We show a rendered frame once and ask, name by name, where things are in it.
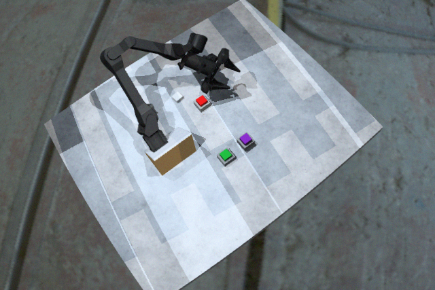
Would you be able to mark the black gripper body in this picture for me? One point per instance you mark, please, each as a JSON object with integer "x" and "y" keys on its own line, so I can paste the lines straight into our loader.
{"x": 207, "y": 67}

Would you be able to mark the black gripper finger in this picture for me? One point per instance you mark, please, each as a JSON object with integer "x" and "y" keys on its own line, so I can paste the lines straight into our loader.
{"x": 218, "y": 85}
{"x": 230, "y": 65}

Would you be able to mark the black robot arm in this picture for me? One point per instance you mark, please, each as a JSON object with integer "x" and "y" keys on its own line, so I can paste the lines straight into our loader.
{"x": 146, "y": 114}

